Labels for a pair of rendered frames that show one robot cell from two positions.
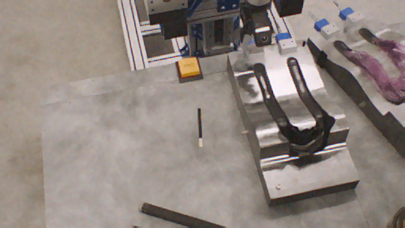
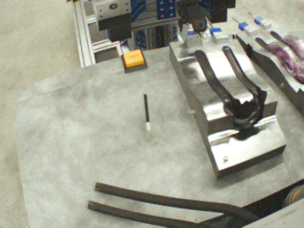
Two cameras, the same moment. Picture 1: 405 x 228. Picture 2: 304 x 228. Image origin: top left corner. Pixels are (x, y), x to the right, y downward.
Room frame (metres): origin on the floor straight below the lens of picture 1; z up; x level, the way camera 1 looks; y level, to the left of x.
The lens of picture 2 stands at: (-0.02, 0.00, 1.84)
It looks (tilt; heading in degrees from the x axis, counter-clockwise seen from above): 54 degrees down; 359
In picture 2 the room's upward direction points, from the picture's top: 4 degrees counter-clockwise
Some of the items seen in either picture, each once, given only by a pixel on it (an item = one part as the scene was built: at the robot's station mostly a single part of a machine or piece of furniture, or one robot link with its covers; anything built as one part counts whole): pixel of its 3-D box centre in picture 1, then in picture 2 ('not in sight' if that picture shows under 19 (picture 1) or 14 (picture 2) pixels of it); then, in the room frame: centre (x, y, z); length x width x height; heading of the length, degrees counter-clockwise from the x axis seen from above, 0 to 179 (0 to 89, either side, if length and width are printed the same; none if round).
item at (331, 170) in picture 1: (289, 113); (230, 92); (0.76, -0.26, 0.87); 0.50 x 0.26 x 0.14; 11
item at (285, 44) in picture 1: (282, 37); (215, 32); (1.04, -0.27, 0.89); 0.13 x 0.05 x 0.05; 11
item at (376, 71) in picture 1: (388, 64); (293, 54); (0.91, -0.59, 0.90); 0.26 x 0.18 x 0.08; 28
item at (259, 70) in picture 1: (293, 99); (232, 78); (0.78, -0.27, 0.92); 0.35 x 0.16 x 0.09; 11
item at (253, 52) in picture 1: (250, 43); (189, 34); (1.02, -0.17, 0.89); 0.13 x 0.05 x 0.05; 11
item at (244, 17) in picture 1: (255, 10); (189, 6); (1.01, -0.17, 1.05); 0.09 x 0.08 x 0.12; 11
